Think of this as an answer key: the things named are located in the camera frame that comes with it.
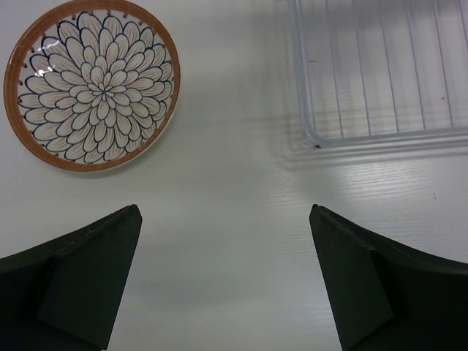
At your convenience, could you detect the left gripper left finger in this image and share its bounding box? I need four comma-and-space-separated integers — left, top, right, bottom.
1, 205, 142, 350

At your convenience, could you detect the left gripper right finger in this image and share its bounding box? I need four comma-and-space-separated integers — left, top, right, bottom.
309, 205, 467, 350

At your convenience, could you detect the brown floral plate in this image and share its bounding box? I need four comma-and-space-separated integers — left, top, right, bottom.
4, 1, 181, 172

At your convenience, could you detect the white wire dish rack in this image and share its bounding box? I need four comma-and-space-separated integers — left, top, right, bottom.
288, 1, 467, 148

